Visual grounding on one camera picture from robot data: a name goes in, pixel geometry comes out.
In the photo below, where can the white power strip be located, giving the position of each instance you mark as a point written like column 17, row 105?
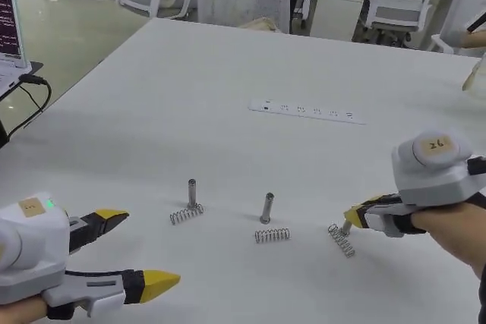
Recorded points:
column 307, row 111

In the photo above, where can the beige cloth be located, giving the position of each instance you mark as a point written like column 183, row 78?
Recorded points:
column 260, row 24

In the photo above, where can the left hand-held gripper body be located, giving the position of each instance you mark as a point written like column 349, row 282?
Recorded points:
column 32, row 242

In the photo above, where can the person's right hand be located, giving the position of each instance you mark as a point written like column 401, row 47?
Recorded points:
column 459, row 229

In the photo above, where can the open laptop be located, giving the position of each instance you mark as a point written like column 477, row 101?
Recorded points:
column 9, row 35

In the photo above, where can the grey mesh office chair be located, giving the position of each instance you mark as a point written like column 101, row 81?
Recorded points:
column 243, row 1

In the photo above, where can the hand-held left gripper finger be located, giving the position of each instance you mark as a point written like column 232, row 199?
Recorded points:
column 102, row 288
column 96, row 225

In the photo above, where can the person's left hand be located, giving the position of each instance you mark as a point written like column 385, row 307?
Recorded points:
column 19, row 310

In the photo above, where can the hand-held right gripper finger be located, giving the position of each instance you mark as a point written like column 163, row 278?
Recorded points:
column 387, row 221
column 356, row 217

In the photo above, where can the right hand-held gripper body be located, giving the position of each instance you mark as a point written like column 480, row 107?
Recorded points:
column 433, row 172

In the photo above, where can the metal pin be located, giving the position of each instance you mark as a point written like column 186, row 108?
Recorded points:
column 267, row 207
column 192, row 192
column 346, row 228

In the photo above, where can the steel coil spring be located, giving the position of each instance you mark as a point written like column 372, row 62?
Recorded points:
column 186, row 214
column 272, row 235
column 342, row 242

